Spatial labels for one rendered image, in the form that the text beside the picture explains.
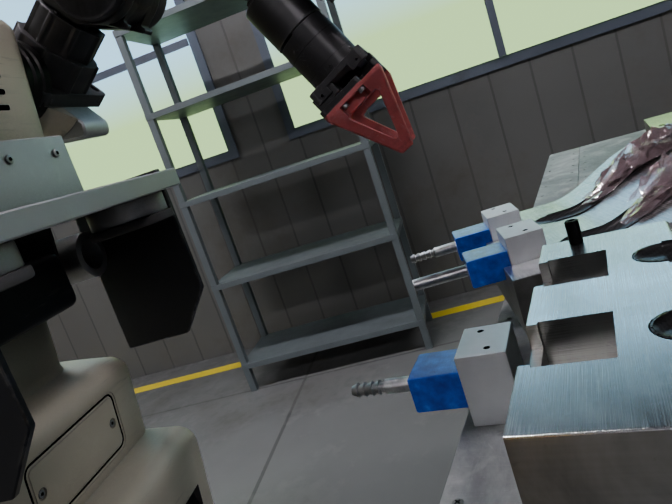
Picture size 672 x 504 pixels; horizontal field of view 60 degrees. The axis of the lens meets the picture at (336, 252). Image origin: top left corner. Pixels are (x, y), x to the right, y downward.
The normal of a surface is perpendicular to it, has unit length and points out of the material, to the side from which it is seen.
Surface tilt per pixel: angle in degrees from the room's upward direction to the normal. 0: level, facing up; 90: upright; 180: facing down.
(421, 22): 90
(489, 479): 0
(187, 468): 98
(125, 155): 90
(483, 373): 90
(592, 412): 0
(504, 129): 90
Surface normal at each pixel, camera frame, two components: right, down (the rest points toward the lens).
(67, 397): 0.22, -0.94
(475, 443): -0.32, -0.93
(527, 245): -0.10, 0.23
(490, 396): -0.34, 0.29
